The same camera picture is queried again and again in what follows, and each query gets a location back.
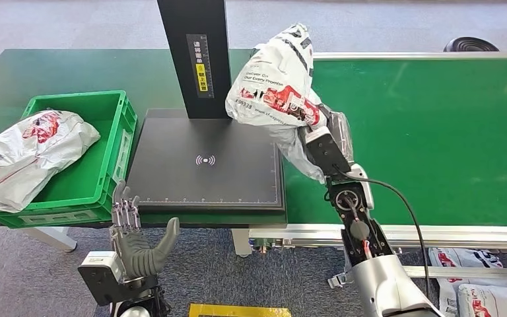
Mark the black round ribbed disc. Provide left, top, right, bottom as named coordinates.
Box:
left=444, top=36, right=500, bottom=52

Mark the white angled table leg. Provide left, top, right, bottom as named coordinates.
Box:
left=19, top=226, right=79, bottom=254

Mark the black yellow column label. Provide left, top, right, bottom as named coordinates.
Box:
left=186, top=33, right=215, bottom=99

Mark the white courier bag black logo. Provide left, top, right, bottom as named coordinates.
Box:
left=224, top=22, right=337, bottom=185

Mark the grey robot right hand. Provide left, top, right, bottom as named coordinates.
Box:
left=321, top=104, right=375, bottom=211

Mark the black scanner column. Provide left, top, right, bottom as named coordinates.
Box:
left=156, top=0, right=233, bottom=120

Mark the white upright table leg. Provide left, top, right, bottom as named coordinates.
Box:
left=231, top=228, right=253, bottom=258

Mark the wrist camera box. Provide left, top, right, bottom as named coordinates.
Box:
left=77, top=251, right=127, bottom=307
left=304, top=127, right=352, bottom=177

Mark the green table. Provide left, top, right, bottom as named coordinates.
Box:
left=0, top=48, right=288, bottom=229

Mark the green conveyor belt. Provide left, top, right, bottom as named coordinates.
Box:
left=281, top=57, right=507, bottom=227

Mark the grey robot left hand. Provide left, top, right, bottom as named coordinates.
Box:
left=110, top=180, right=180, bottom=281

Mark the aluminium conveyor frame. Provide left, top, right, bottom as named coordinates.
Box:
left=248, top=52, right=507, bottom=290

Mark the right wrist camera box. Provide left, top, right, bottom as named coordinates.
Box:
left=304, top=127, right=352, bottom=177

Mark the yellow floor tape marker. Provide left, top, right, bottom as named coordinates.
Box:
left=188, top=302, right=293, bottom=317

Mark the white courier bag on floor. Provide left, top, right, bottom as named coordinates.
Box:
left=456, top=283, right=507, bottom=317
left=428, top=247, right=507, bottom=317

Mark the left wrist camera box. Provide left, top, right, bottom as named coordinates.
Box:
left=77, top=251, right=127, bottom=307

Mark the black scanner base plate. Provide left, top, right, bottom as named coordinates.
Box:
left=125, top=108, right=286, bottom=215

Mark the green plastic crate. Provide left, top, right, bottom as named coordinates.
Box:
left=0, top=90, right=139, bottom=229

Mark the white courier bag red print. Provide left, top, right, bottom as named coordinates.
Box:
left=0, top=110, right=101, bottom=213

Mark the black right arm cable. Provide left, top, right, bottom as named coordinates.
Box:
left=332, top=163, right=432, bottom=299

